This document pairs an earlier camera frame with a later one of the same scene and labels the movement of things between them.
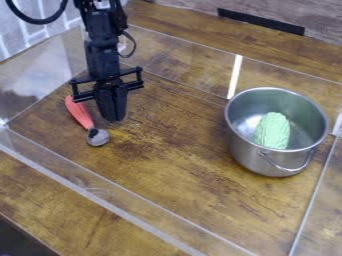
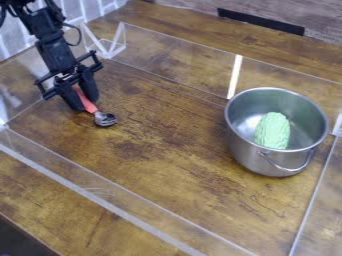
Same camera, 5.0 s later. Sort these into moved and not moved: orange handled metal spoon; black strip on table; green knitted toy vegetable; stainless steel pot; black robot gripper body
Moved: orange handled metal spoon; black robot gripper body
Not moved: black strip on table; stainless steel pot; green knitted toy vegetable
